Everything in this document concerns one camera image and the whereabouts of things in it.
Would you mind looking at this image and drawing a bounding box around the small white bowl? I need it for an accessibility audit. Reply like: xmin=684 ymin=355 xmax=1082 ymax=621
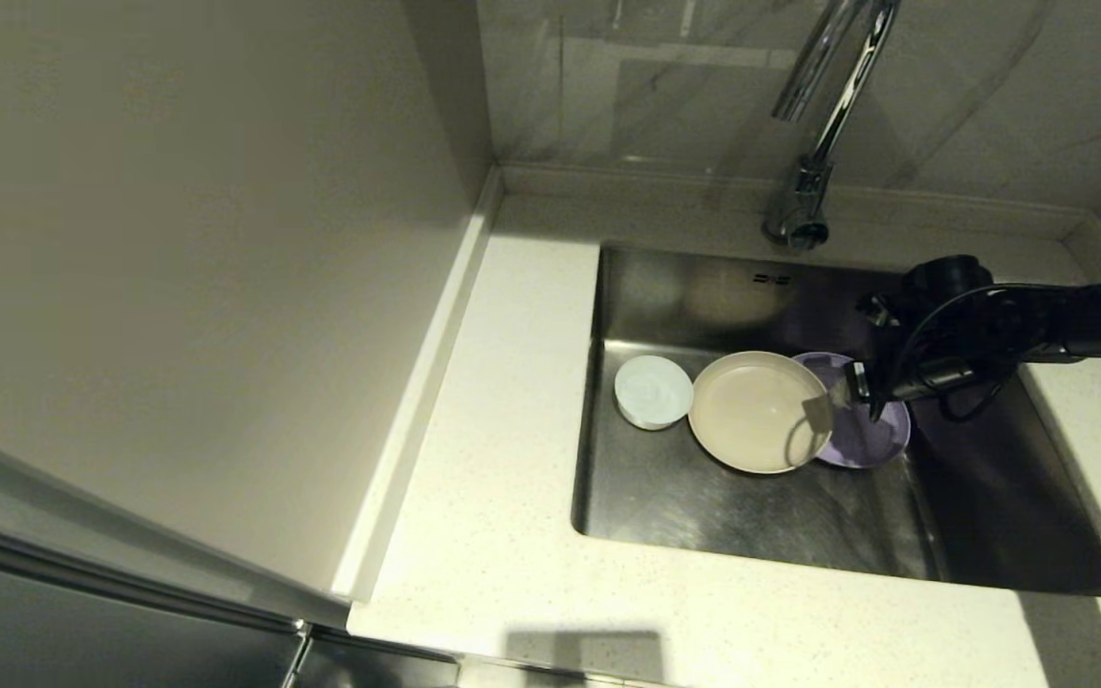
xmin=614 ymin=355 xmax=695 ymax=432

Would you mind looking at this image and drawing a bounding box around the chrome kitchen faucet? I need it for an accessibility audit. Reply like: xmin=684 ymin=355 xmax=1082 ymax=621
xmin=763 ymin=0 xmax=901 ymax=253

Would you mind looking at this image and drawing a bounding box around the stainless steel sink basin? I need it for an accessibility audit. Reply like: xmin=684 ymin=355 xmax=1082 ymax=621
xmin=570 ymin=239 xmax=1101 ymax=601

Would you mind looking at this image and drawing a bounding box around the white edge trim strip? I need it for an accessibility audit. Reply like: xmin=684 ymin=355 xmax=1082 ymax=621
xmin=333 ymin=164 xmax=506 ymax=605

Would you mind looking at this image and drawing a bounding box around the beige plastic plate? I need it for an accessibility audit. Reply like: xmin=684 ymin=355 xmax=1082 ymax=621
xmin=687 ymin=350 xmax=836 ymax=476

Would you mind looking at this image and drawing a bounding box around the purple plastic plate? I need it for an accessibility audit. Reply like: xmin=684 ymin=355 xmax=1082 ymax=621
xmin=791 ymin=352 xmax=913 ymax=470

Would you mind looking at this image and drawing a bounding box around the metal door trim strip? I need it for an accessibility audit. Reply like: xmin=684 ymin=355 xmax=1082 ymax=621
xmin=0 ymin=511 xmax=313 ymax=636

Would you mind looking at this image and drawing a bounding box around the grey glossy cabinet door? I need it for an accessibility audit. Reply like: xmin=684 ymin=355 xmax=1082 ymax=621
xmin=0 ymin=535 xmax=461 ymax=688

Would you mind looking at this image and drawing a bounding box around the tall beige cabinet side panel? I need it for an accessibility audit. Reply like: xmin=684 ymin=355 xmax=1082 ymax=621
xmin=0 ymin=0 xmax=496 ymax=622

